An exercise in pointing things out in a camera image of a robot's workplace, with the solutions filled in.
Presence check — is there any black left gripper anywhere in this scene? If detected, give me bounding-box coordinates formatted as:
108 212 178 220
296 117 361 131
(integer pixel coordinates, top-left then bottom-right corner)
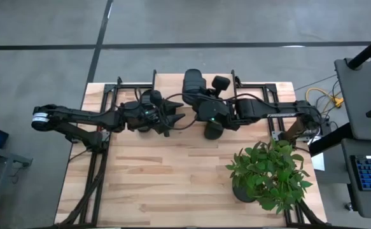
122 89 186 137

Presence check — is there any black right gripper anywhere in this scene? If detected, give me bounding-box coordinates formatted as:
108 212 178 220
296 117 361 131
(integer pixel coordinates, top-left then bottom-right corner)
198 75 239 130

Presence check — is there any black aluminium rig frame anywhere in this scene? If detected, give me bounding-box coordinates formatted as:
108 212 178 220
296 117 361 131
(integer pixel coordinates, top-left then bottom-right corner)
54 76 329 228

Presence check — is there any black plant pot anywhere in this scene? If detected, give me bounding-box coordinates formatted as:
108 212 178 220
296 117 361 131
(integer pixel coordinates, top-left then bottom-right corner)
232 184 258 204

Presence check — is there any yellow cable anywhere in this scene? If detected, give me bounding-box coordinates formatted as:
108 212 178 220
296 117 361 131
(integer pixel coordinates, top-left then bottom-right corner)
305 87 344 131

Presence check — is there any white paper sheet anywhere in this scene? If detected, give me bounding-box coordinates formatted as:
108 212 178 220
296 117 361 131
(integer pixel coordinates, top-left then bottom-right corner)
311 152 326 172

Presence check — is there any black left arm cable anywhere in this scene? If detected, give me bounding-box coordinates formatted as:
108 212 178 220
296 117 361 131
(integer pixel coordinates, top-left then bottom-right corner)
158 94 202 131

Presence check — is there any black pole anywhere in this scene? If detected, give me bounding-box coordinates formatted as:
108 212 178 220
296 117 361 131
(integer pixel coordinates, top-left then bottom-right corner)
347 30 371 70

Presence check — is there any grey keyboard desk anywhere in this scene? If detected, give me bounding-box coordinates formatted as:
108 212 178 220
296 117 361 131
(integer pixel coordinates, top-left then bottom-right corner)
340 139 371 220

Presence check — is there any green leafy plant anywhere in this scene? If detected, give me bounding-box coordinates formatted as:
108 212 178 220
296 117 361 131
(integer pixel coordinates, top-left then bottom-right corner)
225 136 313 214

